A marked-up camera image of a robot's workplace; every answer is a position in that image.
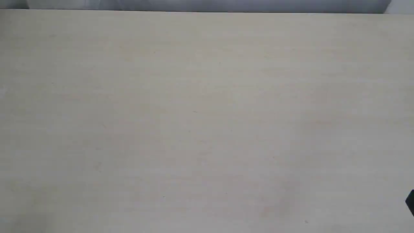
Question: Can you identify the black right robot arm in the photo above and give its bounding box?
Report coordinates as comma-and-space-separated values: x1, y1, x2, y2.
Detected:
405, 189, 414, 216

